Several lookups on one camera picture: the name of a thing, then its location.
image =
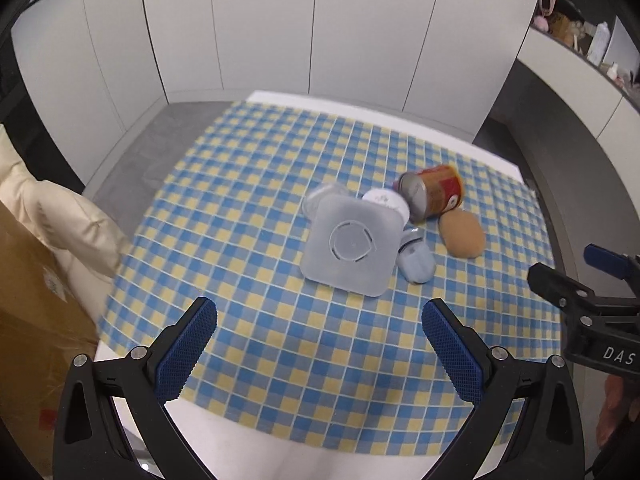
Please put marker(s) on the blue yellow checkered tablecloth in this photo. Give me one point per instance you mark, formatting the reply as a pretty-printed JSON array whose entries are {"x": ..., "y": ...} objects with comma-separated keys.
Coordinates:
[{"x": 280, "y": 350}]

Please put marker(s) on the light blue eyelash curler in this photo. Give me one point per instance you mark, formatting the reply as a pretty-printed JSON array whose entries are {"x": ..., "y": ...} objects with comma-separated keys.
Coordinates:
[{"x": 417, "y": 260}]

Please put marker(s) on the translucent square plastic container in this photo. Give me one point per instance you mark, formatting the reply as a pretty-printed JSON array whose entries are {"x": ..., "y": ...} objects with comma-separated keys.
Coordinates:
[{"x": 350, "y": 245}]

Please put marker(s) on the cream padded armchair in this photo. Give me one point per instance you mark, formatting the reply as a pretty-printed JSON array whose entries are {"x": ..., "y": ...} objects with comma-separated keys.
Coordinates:
[{"x": 75, "y": 220}]

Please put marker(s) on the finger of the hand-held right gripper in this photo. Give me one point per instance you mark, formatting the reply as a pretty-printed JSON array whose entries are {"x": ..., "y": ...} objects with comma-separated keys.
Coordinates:
[
  {"x": 555, "y": 280},
  {"x": 605, "y": 258}
]

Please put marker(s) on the red gold tin can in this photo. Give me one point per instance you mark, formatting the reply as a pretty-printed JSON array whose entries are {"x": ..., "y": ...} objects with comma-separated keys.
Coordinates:
[{"x": 440, "y": 187}]

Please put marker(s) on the small translucent round lid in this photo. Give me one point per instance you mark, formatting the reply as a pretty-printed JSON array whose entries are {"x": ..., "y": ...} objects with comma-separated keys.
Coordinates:
[{"x": 322, "y": 197}]

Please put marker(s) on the round white jar lid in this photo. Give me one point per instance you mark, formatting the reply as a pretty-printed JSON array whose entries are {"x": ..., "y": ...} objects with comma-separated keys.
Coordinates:
[{"x": 387, "y": 200}]

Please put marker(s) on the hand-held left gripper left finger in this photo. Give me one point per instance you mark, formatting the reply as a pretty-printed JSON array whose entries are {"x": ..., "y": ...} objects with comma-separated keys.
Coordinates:
[{"x": 187, "y": 345}]

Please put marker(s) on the brown powder puff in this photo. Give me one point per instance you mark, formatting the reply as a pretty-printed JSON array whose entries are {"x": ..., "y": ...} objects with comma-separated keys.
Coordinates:
[{"x": 462, "y": 235}]

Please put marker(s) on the brown cardboard box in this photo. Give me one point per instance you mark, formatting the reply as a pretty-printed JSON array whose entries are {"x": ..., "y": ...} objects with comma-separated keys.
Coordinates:
[{"x": 35, "y": 320}]

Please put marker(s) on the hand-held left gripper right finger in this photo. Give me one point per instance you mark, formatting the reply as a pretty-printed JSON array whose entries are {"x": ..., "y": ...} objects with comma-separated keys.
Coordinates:
[{"x": 452, "y": 350}]

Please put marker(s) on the pink plush toy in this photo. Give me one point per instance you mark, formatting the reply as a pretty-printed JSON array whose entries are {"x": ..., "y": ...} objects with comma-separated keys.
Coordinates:
[{"x": 540, "y": 22}]

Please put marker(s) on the person's right hand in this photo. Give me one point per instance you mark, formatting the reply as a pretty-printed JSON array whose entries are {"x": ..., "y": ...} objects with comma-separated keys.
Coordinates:
[{"x": 617, "y": 410}]

